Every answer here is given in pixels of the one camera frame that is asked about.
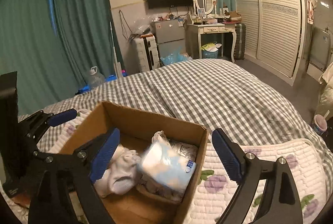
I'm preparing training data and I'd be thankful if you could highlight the light blue sock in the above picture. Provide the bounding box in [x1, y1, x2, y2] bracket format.
[94, 144, 141, 198]

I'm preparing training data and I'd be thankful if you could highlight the blue wet wipes pack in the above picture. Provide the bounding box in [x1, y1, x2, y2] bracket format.
[137, 141, 196, 192]

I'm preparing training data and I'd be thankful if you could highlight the floral tissue pack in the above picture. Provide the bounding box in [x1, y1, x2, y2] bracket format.
[152, 131, 198, 161]

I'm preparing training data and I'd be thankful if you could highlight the white floral quilted mat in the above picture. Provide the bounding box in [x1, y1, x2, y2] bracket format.
[28, 102, 326, 223]

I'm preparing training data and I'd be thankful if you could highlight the brown cardboard box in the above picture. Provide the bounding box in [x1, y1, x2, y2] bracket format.
[60, 101, 208, 223]

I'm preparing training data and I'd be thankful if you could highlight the clear water jug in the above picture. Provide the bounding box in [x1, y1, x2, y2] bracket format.
[88, 66, 106, 90]

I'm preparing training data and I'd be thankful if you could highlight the plastic drink cup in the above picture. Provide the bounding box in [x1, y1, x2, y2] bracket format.
[312, 114, 327, 135]

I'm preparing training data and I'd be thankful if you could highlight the teal curtain left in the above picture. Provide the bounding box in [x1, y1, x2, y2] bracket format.
[1, 0, 122, 115]

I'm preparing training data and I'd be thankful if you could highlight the grey checked bed cover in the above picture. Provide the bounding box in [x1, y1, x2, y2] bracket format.
[18, 58, 333, 188]

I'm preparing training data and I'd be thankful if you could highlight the white suitcase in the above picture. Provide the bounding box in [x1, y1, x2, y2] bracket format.
[132, 34, 160, 73]

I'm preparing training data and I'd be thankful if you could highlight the blue plastic bag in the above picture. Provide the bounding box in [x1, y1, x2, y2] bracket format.
[160, 49, 192, 66]

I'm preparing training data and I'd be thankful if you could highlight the dark suitcase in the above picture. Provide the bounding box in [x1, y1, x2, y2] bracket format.
[234, 23, 246, 60]

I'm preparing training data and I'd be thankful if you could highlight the grey mini fridge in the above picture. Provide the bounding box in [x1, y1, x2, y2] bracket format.
[151, 19, 186, 58]

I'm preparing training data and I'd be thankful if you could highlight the white dressing table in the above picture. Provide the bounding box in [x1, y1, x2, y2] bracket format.
[185, 23, 237, 63]

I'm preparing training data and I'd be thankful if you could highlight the white sliding wardrobe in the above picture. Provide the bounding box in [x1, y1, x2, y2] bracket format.
[235, 0, 306, 86]

